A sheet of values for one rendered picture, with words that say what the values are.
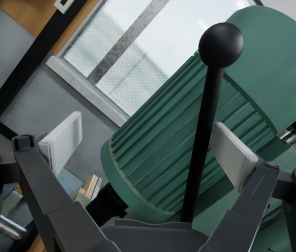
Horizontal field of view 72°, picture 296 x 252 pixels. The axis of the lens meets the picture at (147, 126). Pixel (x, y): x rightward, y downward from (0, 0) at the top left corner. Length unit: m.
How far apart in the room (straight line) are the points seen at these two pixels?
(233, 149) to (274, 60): 0.14
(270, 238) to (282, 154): 0.14
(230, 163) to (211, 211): 0.19
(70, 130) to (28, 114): 1.79
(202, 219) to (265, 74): 0.23
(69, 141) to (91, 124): 1.62
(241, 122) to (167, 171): 0.11
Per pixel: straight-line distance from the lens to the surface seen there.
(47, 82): 1.82
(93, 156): 1.93
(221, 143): 0.19
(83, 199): 0.47
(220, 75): 0.18
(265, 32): 0.28
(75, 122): 0.19
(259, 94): 0.27
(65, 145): 0.17
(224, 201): 0.35
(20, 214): 0.60
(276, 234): 0.40
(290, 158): 0.35
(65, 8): 1.62
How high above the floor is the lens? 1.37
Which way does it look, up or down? 15 degrees down
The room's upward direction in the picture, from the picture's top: 46 degrees clockwise
